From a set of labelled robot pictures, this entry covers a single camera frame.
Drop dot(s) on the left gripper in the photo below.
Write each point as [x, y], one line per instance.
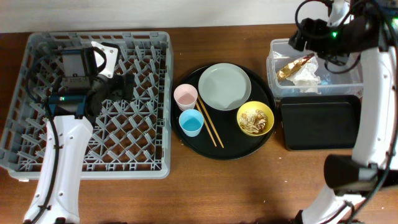
[117, 93]

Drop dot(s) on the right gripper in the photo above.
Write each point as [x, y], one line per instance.
[317, 28]

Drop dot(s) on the white napkin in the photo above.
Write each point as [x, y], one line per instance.
[305, 78]

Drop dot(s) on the gold foil wrapper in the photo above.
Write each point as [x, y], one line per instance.
[292, 67]

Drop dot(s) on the pink cup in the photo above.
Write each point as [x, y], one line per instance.
[185, 96]

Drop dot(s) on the blue cup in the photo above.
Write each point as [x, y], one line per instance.
[191, 121]

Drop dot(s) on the wooden chopstick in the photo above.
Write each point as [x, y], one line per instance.
[206, 124]
[211, 122]

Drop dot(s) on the grey plate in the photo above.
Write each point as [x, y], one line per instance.
[224, 86]

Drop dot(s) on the yellow bowl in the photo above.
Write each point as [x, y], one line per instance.
[257, 105]

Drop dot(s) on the food scraps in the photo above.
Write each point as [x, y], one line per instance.
[253, 122]

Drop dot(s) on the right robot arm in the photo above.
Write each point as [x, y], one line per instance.
[369, 29]

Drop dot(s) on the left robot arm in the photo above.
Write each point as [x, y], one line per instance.
[71, 109]

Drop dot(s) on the grey dishwasher rack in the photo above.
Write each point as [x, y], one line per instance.
[131, 138]

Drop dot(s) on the clear plastic bin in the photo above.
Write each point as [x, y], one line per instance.
[281, 53]

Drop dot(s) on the black rectangular tray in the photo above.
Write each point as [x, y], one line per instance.
[320, 122]

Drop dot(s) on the round black tray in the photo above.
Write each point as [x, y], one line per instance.
[236, 143]

